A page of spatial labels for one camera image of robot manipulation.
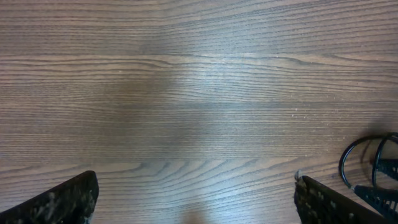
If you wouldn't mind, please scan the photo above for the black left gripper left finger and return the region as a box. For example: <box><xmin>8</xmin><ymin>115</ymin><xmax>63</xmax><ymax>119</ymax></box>
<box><xmin>1</xmin><ymin>170</ymin><xmax>99</xmax><ymax>224</ymax></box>

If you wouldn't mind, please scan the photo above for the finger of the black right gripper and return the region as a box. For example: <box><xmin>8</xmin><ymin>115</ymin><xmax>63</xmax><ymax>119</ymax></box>
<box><xmin>354</xmin><ymin>185</ymin><xmax>397</xmax><ymax>221</ymax></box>
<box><xmin>377</xmin><ymin>159</ymin><xmax>398</xmax><ymax>180</ymax></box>

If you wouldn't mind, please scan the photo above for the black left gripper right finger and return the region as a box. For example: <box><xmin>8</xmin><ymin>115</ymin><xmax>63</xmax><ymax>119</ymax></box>
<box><xmin>294</xmin><ymin>172</ymin><xmax>392</xmax><ymax>224</ymax></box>

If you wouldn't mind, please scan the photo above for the black USB-C cable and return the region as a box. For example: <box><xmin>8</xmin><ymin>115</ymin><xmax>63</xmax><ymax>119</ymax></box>
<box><xmin>338</xmin><ymin>132</ymin><xmax>398</xmax><ymax>190</ymax></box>

